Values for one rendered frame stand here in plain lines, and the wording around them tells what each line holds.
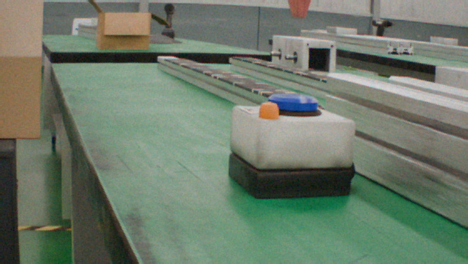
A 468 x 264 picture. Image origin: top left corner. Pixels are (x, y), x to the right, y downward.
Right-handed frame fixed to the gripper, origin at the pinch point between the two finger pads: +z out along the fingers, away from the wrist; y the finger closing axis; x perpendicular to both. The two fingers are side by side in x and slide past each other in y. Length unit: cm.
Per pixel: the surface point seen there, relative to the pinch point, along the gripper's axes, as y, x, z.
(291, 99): -0.8, -1.3, 7.3
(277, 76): 29, 93, 13
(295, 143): -1.1, -3.6, 10.3
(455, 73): 26.6, 17.1, 5.7
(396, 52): 164, 295, 13
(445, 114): 8.1, -10.7, 7.1
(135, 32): 14, 223, 7
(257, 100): 10.2, 44.4, 12.7
